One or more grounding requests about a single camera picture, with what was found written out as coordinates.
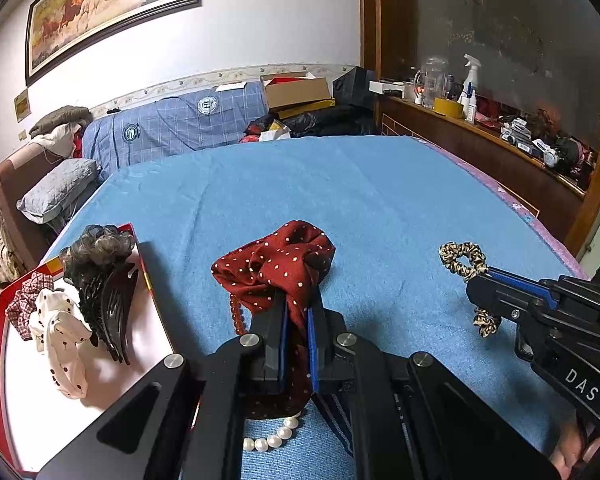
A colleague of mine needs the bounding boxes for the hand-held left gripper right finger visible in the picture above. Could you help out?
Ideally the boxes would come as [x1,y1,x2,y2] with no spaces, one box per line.
[307,300,563,480]

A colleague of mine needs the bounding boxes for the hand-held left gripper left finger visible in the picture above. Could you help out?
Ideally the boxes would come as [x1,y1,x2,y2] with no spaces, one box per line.
[37,300,288,480]

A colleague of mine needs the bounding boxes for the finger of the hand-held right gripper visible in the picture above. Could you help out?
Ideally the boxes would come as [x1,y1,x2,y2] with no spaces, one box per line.
[485,266,600,311]
[466,275,556,341]

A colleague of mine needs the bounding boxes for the leopard print scrunchie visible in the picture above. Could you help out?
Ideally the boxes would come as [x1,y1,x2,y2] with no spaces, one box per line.
[439,241,501,338]

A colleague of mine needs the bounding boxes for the red polka dot scrunchie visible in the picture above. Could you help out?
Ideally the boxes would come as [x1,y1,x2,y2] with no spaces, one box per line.
[211,220,337,421]

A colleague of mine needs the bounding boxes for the red storage box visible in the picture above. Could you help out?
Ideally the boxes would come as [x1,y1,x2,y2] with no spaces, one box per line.
[0,221,201,473]

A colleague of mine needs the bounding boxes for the person's right hand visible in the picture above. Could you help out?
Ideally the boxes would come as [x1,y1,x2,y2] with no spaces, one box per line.
[547,410,600,480]

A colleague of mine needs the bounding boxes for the pink bed sheet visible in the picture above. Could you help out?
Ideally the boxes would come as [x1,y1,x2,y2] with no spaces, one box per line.
[420,137,588,281]

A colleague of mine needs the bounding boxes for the navy striped hair band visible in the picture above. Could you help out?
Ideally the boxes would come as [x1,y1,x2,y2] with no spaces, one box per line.
[312,392,356,456]

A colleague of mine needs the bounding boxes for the wooden cabinet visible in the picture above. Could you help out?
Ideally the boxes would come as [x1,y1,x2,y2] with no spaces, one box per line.
[377,95,588,256]

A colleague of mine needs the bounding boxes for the heap of small sundries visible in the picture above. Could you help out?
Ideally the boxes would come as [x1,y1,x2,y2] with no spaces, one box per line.
[480,95,598,186]

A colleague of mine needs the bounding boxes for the black hair claw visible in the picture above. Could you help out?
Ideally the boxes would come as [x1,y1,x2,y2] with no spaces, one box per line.
[77,260,141,366]

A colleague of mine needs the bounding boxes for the yellow tape roll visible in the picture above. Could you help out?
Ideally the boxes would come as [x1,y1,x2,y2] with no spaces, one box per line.
[433,97,465,118]

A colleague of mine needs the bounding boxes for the white spray bottle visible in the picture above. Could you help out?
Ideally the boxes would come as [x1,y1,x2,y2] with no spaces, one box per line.
[461,54,482,106]

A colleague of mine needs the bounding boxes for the grey scrunchie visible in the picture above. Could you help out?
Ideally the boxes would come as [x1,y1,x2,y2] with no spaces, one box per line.
[59,224,137,286]

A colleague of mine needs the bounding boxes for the clear glass pitcher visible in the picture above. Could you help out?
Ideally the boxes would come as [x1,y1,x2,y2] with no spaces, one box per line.
[414,56,453,108]

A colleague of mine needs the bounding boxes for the white polka dot scrunchie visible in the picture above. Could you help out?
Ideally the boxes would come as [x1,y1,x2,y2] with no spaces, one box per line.
[29,287,93,401]

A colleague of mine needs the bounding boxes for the small white box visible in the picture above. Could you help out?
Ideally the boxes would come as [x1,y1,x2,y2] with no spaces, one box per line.
[369,80,406,98]

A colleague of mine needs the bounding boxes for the black plastic bag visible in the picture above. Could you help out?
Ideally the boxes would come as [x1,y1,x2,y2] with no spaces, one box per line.
[245,105,381,138]

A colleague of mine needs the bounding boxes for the yellow flat box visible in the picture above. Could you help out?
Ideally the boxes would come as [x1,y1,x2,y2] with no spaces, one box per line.
[277,100,338,121]

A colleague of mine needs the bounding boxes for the blue plaid quilt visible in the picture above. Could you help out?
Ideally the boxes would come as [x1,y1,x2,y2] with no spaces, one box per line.
[81,81,271,183]

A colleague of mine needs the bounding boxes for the black paper bag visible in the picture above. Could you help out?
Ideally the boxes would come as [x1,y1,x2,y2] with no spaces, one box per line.
[332,66,381,108]

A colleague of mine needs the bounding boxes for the open cardboard box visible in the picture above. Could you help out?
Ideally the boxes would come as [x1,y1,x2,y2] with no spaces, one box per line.
[259,72,337,111]

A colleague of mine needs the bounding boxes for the red plaid scrunchie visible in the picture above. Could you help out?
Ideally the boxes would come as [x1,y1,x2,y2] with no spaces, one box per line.
[5,272,56,343]

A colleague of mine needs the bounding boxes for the grey pillow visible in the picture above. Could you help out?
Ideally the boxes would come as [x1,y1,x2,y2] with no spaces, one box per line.
[17,158,101,225]

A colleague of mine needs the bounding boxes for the patterned brown cloth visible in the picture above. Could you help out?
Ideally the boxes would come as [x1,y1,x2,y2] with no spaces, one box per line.
[0,205,31,283]

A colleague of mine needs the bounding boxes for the brown headboard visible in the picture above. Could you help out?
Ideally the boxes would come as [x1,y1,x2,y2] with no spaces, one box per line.
[0,142,51,271]

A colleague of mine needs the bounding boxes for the pile of clothes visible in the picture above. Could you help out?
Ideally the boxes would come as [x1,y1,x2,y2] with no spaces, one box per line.
[28,105,95,161]

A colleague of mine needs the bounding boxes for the framed horse painting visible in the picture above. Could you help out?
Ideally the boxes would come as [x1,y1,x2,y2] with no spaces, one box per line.
[24,0,202,87]

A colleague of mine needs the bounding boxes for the red bead bracelet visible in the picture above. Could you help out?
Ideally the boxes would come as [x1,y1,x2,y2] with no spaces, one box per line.
[228,292,251,337]

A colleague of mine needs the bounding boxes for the white pearl necklace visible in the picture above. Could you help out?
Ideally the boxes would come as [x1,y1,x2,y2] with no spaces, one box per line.
[242,410,303,453]

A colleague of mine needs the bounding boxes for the wooden door frame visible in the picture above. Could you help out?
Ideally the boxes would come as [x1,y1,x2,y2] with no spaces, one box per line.
[565,25,600,261]

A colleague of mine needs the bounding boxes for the wooden post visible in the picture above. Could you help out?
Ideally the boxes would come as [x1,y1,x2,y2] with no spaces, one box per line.
[360,0,381,136]

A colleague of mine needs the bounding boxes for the small wall sign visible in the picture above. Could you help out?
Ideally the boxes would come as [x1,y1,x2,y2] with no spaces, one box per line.
[14,88,31,122]

